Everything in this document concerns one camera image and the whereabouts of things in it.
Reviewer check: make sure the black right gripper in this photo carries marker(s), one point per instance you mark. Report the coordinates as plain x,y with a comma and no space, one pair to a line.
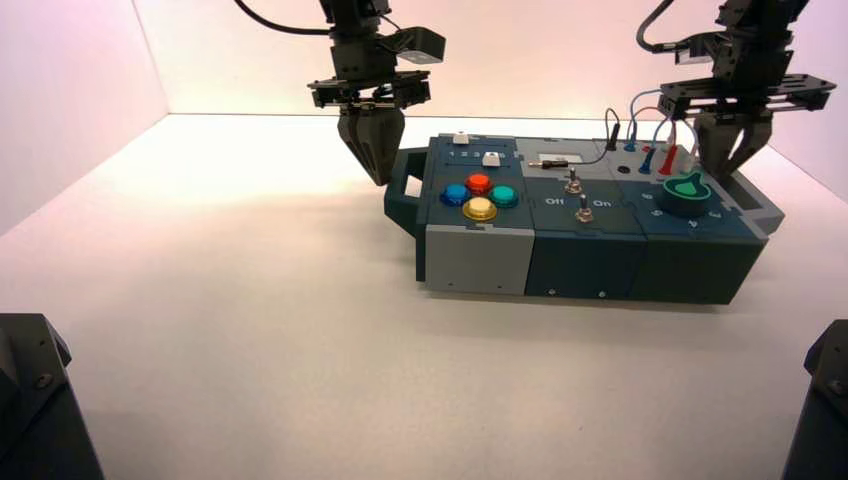
748,89

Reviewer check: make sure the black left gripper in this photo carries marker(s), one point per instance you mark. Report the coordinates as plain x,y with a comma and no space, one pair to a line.
364,86

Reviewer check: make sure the grey and teal task box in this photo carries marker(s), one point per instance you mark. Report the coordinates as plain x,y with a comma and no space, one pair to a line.
583,262

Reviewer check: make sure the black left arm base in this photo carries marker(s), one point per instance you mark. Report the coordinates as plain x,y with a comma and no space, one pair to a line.
33,411

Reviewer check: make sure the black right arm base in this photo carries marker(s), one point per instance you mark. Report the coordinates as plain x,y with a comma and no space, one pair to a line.
825,411

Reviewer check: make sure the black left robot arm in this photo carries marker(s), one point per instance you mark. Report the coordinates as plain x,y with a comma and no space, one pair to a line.
354,16

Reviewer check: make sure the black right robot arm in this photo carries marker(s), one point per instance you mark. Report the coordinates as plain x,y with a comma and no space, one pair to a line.
762,14

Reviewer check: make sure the red banana plug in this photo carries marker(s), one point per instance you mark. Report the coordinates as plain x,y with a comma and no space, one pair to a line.
669,162

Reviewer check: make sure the green rotary knob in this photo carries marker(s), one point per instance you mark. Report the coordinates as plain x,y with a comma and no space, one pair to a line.
686,195

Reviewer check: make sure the white slider knob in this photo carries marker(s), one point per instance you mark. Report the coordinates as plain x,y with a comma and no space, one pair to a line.
491,158
461,138

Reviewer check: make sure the tall blue banana plug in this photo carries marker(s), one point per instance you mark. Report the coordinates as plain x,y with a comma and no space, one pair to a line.
646,162

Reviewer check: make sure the blue push button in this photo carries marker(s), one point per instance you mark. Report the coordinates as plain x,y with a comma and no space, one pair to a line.
455,195

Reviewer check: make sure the short blue banana plug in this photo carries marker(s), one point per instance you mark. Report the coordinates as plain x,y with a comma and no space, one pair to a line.
629,145

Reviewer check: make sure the orange push button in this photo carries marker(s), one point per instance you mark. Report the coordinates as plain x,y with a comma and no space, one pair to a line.
478,183

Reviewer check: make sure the black upright plug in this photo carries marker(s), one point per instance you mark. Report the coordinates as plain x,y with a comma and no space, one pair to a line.
613,139

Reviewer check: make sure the yellow push button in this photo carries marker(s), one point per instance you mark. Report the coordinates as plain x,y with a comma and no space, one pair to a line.
479,210

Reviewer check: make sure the teal push button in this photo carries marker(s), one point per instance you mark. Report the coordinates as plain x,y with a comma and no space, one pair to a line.
503,196

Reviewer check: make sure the black lying plug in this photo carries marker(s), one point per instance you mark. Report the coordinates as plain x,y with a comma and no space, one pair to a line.
553,164

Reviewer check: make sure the white label sticker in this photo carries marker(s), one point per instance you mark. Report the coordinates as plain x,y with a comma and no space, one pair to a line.
560,159

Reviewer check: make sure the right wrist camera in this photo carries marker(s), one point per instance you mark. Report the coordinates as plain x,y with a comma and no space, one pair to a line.
697,52

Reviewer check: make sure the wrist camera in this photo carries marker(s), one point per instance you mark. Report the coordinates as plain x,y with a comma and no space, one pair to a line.
420,45
697,52

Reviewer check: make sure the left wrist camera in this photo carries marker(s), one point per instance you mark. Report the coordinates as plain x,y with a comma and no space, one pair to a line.
420,45

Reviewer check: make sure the metal toggle switch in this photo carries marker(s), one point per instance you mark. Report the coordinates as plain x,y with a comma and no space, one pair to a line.
584,210
573,182

